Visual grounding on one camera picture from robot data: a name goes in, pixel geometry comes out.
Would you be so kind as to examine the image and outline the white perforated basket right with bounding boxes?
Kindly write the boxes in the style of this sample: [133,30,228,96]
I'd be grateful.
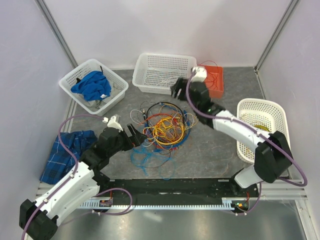
[235,98,292,165]

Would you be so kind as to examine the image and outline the yellow green wire coil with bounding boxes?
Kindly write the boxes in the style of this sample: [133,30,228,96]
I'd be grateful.
[251,123,272,133]

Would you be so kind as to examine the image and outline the white perforated basket middle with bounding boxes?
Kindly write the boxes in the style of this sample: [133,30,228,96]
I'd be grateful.
[132,53,197,95]

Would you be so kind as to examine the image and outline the white perforated basket left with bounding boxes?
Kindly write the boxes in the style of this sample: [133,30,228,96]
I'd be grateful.
[59,58,129,117]

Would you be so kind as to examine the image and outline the thin red wire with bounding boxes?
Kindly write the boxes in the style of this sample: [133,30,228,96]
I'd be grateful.
[199,60,223,91]

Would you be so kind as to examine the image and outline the white wires in basket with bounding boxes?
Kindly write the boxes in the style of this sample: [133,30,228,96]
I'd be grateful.
[147,66,187,87]

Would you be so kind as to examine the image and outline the thin light blue wire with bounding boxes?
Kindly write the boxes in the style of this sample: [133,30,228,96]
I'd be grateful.
[129,142,177,181]

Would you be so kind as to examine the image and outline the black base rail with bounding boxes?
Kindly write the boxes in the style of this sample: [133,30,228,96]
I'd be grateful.
[100,178,259,204]

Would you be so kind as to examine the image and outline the thin yellow wire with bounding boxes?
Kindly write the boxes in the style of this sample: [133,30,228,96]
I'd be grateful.
[142,103,198,151]

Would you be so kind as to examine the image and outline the thick red cable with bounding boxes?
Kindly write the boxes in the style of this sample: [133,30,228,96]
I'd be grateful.
[142,113,181,151]

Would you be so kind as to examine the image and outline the white perforated basket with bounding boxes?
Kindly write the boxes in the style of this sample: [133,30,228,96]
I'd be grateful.
[59,58,129,117]
[132,53,197,95]
[235,98,292,165]

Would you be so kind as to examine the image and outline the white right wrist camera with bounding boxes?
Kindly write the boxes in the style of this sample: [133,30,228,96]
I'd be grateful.
[190,66,208,83]

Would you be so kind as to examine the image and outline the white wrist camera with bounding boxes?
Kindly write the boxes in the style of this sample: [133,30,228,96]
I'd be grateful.
[102,114,123,132]
[190,66,208,83]

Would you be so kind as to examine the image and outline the aluminium frame post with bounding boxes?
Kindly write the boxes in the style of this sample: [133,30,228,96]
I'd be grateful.
[254,0,300,74]
[35,0,78,68]

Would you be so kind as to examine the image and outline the aluminium frame post right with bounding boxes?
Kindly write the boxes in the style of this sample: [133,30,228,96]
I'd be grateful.
[254,0,300,74]

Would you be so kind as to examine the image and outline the thin white wire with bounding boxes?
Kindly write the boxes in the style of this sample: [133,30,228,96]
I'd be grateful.
[129,108,163,151]

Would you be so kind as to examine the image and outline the thick black cable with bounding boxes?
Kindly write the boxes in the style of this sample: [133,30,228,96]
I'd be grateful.
[145,101,186,126]

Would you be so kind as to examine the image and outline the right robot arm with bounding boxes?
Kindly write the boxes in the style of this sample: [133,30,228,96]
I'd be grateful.
[170,77,292,197]

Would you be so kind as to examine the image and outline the orange plastic tray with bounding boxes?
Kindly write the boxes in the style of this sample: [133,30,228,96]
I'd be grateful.
[199,64,224,99]

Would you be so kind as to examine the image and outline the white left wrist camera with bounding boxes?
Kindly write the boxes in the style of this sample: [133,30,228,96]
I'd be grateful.
[102,114,123,132]

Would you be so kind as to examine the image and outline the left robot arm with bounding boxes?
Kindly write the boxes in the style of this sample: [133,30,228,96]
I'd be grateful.
[19,123,147,240]

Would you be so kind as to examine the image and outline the grey cloth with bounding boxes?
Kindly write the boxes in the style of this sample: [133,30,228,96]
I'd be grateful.
[85,83,123,112]

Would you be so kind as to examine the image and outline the blue plaid cloth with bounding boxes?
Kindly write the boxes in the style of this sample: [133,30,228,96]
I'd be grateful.
[39,130,97,185]

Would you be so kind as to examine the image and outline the thin brown wire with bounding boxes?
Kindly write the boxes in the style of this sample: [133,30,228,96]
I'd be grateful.
[139,147,176,169]

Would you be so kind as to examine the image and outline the thick yellow cable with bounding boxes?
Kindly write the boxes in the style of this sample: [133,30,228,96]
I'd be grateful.
[142,119,187,146]

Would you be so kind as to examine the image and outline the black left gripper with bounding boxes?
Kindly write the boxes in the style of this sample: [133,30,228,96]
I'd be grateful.
[107,123,147,157]

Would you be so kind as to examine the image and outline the slotted cable duct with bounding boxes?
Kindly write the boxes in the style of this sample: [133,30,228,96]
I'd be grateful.
[78,197,244,211]

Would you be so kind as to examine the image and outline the aluminium frame post left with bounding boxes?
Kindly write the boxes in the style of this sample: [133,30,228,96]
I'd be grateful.
[35,0,78,68]

